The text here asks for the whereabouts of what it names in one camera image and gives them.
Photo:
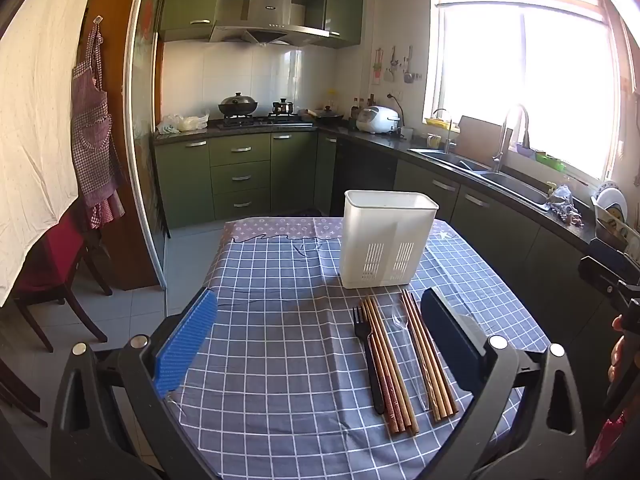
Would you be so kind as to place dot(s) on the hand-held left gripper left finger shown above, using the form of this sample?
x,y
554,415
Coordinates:
x,y
185,345

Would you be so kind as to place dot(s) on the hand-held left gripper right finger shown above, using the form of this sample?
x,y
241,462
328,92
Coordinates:
x,y
450,345

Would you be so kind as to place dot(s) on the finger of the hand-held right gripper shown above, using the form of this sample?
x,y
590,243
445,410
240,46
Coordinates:
x,y
607,249
597,272

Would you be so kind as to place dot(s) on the clear plastic spoon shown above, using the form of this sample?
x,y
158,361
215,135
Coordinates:
x,y
400,317

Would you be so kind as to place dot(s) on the black plastic fork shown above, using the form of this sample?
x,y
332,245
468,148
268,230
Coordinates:
x,y
372,385

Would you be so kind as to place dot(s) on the white plastic utensil holder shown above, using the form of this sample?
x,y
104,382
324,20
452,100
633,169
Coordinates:
x,y
387,240

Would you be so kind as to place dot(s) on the person's right hand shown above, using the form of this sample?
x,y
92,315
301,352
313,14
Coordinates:
x,y
616,360

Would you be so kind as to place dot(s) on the dish rack with plates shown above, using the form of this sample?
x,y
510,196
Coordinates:
x,y
612,210

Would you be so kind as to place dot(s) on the crumpled grey rag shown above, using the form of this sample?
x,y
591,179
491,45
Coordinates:
x,y
562,205

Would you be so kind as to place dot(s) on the blue checked tablecloth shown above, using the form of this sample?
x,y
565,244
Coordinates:
x,y
280,320

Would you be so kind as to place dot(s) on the green plastic container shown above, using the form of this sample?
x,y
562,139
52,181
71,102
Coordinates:
x,y
550,162

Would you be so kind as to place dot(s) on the steel double sink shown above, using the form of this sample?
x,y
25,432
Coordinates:
x,y
515,187

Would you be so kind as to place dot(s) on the tall steel faucet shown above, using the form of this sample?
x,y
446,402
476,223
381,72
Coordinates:
x,y
497,157

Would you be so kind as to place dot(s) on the red cushioned wooden chair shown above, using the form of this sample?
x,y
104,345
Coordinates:
x,y
55,265

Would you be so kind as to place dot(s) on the green base cabinets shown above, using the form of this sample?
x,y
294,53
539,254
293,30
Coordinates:
x,y
185,180

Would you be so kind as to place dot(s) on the wooden cutting board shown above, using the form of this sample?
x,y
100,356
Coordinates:
x,y
480,140

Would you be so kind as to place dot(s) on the dark wooden chair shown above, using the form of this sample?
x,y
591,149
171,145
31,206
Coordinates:
x,y
20,395

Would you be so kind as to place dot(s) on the kitchen window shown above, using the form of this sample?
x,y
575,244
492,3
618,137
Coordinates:
x,y
525,85

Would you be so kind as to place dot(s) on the black built-in dishwasher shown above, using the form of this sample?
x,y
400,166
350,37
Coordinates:
x,y
362,175

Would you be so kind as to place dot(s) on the small steel faucet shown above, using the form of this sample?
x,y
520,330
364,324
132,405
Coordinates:
x,y
446,140

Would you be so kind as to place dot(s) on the yellow mug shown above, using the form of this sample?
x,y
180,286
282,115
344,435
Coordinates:
x,y
433,141

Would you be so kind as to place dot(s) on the yellow sill item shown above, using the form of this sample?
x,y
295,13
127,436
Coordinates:
x,y
437,122

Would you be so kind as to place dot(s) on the sliding glass door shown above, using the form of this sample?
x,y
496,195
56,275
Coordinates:
x,y
142,135

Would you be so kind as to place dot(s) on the small white cup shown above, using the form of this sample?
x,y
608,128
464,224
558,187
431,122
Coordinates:
x,y
406,134

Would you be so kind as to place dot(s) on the dark kitchen countertop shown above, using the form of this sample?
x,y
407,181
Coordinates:
x,y
380,140

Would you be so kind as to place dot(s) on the white plastic bags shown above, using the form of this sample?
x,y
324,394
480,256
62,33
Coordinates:
x,y
182,124

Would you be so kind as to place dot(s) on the purple checked apron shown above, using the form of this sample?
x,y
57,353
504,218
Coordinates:
x,y
92,140

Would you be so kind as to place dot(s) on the white rice cooker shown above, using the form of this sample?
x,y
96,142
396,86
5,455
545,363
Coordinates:
x,y
377,120

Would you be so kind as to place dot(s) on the gas stove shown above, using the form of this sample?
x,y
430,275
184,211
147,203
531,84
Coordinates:
x,y
265,121

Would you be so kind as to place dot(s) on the black wok with lid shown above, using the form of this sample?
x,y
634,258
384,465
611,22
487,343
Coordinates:
x,y
238,105

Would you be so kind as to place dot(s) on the sauce bottles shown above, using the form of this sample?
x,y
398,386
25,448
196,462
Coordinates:
x,y
356,107

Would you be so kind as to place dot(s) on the white cloth curtain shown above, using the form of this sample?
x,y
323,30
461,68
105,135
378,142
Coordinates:
x,y
35,135

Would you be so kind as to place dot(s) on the black frying pan with lid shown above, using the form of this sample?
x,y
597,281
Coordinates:
x,y
328,116

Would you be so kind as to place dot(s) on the hanging kitchen tool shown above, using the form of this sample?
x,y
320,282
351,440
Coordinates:
x,y
393,64

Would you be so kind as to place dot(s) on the steel range hood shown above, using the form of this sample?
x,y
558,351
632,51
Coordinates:
x,y
272,15

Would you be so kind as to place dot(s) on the wall socket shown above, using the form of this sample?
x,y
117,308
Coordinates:
x,y
395,96

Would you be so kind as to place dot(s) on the hanging wall ornament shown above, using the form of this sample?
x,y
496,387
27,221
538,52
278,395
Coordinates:
x,y
378,66

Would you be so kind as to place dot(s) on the green wall cabinets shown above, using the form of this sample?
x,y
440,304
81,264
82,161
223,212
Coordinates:
x,y
345,5

